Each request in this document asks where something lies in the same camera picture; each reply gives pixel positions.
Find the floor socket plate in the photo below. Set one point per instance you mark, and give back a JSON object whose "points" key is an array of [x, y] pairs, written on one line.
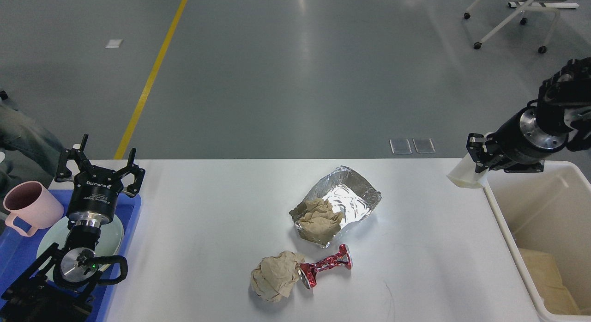
{"points": [[424, 145], [400, 146]]}

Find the pink mug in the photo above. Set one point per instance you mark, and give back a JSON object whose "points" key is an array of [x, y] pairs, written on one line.
{"points": [[33, 203]]}

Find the crumpled brown paper ball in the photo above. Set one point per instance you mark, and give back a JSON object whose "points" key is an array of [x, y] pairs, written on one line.
{"points": [[275, 276]]}

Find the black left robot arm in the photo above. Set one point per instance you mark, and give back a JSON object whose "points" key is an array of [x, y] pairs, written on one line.
{"points": [[57, 286]]}

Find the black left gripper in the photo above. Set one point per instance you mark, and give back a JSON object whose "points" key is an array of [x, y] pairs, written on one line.
{"points": [[94, 197]]}

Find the light green plate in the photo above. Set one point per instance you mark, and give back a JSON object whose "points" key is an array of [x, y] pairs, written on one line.
{"points": [[108, 245]]}

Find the white rolling chair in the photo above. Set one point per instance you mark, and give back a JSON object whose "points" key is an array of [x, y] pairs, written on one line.
{"points": [[520, 7]]}

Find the right floor socket plate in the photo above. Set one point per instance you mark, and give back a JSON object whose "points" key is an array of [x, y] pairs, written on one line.
{"points": [[424, 145]]}

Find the person in jeans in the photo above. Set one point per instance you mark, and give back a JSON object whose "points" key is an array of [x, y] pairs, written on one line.
{"points": [[25, 135]]}

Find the white paper cup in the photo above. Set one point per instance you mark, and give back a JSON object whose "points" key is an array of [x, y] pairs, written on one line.
{"points": [[467, 174]]}

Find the left floor socket plate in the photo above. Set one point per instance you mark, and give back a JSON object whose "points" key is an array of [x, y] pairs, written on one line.
{"points": [[400, 146]]}

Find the white plastic bin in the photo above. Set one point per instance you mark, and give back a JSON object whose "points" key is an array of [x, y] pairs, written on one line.
{"points": [[547, 212]]}

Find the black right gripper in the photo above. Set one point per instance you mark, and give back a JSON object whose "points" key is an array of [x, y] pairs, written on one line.
{"points": [[520, 145]]}

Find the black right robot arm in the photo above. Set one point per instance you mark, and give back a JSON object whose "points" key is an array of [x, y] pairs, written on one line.
{"points": [[559, 118]]}

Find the aluminium foil tray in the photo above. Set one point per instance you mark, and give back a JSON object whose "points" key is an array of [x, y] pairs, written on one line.
{"points": [[348, 192]]}

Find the crumpled brown paper in foil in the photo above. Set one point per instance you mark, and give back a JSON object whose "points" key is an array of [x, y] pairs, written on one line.
{"points": [[319, 222]]}

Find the crushed red can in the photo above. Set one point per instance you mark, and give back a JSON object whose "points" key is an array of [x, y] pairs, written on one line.
{"points": [[308, 271]]}

